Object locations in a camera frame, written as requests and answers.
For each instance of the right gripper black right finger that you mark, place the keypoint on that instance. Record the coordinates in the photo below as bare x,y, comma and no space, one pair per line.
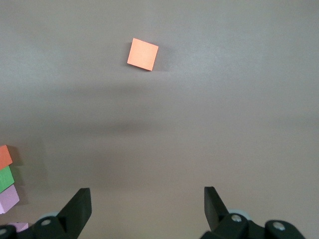
221,219

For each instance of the pink foam cube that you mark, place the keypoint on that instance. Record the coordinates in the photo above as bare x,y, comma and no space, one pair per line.
8,199
21,226

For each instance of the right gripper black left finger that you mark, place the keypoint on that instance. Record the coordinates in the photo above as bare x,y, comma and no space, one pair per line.
72,216

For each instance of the orange foam cube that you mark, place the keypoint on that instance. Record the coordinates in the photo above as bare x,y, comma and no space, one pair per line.
5,156
142,54

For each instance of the brown table cover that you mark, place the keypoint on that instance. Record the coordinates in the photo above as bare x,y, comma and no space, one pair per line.
174,124

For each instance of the green foam cube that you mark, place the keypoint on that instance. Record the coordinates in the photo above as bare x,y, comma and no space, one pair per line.
5,178

